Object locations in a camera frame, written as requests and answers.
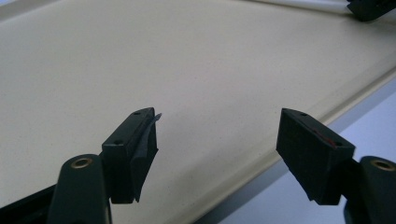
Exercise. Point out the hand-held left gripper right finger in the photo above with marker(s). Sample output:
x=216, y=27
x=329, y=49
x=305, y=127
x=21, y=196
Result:
x=311, y=155

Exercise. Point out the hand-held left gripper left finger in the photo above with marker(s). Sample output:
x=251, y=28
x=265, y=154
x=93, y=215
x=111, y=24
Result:
x=124, y=155

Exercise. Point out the beige plastic tray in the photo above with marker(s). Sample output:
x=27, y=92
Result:
x=186, y=62

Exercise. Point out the white board table cover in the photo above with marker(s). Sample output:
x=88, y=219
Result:
x=367, y=124

